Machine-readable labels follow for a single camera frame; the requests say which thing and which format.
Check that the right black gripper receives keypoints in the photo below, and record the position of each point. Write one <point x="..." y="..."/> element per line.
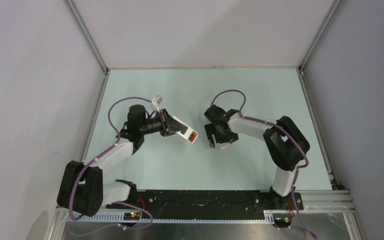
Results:
<point x="211" y="129"/>

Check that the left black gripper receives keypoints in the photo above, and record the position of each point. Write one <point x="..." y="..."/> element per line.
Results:
<point x="168" y="125"/>

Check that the white red remote control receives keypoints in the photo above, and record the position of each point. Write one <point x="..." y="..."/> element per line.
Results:
<point x="186" y="132"/>

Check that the white battery compartment cover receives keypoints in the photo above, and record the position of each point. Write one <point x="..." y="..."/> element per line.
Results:
<point x="224" y="145"/>

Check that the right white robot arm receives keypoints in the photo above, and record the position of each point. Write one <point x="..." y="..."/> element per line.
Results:
<point x="286" y="144"/>

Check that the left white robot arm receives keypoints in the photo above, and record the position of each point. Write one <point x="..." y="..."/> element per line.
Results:
<point x="82" y="188"/>

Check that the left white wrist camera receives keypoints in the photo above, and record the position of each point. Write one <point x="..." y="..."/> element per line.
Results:
<point x="155" y="103"/>

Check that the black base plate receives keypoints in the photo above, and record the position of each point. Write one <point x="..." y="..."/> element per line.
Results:
<point x="212" y="204"/>

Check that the white slotted cable duct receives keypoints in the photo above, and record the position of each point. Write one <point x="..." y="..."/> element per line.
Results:
<point x="129" y="217"/>

